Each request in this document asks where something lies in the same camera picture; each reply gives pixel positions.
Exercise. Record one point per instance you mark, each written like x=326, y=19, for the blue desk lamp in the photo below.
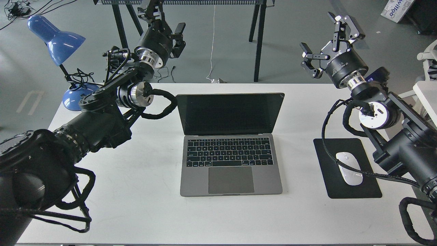
x=61, y=45

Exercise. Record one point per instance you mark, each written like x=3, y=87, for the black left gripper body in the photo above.
x=155, y=45

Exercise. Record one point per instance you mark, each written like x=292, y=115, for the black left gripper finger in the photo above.
x=152, y=12
x=179, y=42

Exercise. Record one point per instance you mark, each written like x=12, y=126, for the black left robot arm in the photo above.
x=39, y=179

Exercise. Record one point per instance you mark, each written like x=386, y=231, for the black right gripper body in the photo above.
x=343, y=65

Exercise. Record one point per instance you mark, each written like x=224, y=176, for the cardboard box with print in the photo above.
x=395, y=10

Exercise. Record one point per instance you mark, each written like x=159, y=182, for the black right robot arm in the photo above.
x=405, y=142

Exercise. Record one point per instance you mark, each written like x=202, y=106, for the black mouse pad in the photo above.
x=343, y=162

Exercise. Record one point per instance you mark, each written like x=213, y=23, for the white side table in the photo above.
x=425, y=92

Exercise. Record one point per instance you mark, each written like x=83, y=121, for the black trestle table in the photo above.
x=210, y=27

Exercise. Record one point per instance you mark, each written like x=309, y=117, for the grey laptop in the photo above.
x=228, y=144

